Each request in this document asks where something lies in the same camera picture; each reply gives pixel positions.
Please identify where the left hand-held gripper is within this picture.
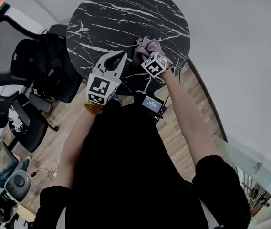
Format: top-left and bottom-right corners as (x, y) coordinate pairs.
(85, 50), (128, 106)

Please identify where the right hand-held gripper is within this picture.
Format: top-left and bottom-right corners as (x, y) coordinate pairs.
(141, 52), (168, 78)

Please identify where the purple grey cloth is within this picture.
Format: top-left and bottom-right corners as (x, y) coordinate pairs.
(135, 36), (173, 68)

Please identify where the person's left forearm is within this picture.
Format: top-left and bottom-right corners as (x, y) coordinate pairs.
(53, 104), (103, 191)

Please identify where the person's right forearm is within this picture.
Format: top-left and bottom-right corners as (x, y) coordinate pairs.
(161, 70), (223, 168)

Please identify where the black device with screen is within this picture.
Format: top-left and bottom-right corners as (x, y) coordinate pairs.
(139, 92), (167, 124)

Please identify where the black backpack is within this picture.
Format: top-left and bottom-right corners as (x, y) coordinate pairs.
(31, 24), (84, 104)

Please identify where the curved brown baseboard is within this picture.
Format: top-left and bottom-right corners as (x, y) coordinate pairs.
(187, 56), (229, 143)

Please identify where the person's black clothing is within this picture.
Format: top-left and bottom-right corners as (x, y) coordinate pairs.
(33, 99), (252, 229)

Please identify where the glass railing panel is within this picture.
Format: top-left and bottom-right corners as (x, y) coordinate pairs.
(212, 135), (271, 216)

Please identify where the white grey round-topped machine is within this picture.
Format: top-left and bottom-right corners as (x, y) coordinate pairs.
(0, 169), (32, 227)

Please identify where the thin wrist cord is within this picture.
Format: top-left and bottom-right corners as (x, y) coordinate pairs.
(170, 65), (182, 84)

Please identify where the brown beaded bracelet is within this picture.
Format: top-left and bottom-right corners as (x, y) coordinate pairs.
(83, 101), (104, 115)

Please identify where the white cable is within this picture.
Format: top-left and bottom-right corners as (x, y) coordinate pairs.
(47, 162), (61, 181)

